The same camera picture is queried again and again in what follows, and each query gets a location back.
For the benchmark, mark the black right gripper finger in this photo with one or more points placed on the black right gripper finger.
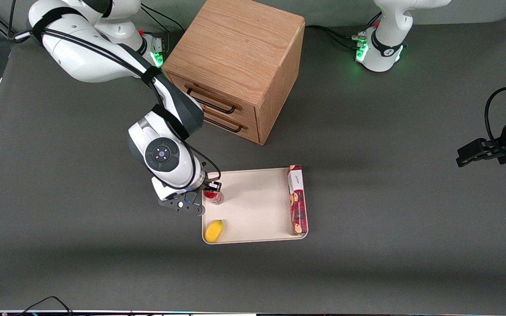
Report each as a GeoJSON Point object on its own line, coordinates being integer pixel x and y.
{"type": "Point", "coordinates": [216, 184]}
{"type": "Point", "coordinates": [209, 191]}

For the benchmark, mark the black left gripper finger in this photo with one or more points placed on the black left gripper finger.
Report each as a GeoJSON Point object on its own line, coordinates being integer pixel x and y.
{"type": "Point", "coordinates": [477, 159]}
{"type": "Point", "coordinates": [472, 147]}

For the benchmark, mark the red coke bottle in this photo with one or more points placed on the red coke bottle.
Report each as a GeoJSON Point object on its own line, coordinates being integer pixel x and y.
{"type": "Point", "coordinates": [214, 197]}

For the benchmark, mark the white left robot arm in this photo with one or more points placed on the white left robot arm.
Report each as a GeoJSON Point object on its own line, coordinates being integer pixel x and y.
{"type": "Point", "coordinates": [393, 26]}

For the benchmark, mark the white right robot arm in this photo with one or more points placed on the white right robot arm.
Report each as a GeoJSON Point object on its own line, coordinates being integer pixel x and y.
{"type": "Point", "coordinates": [103, 57]}

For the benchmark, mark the beige plastic tray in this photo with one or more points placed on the beige plastic tray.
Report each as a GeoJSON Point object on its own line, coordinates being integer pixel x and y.
{"type": "Point", "coordinates": [253, 206]}

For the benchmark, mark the yellow lemon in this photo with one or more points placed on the yellow lemon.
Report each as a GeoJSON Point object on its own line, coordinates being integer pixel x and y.
{"type": "Point", "coordinates": [214, 231]}

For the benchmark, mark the wooden drawer front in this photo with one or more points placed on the wooden drawer front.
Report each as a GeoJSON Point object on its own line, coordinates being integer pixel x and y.
{"type": "Point", "coordinates": [235, 127]}
{"type": "Point", "coordinates": [235, 94]}

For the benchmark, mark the red cookie box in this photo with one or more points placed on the red cookie box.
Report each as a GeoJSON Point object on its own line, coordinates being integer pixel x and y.
{"type": "Point", "coordinates": [298, 202]}

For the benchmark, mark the oak wooden drawer cabinet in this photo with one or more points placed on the oak wooden drawer cabinet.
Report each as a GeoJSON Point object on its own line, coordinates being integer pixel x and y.
{"type": "Point", "coordinates": [240, 48]}

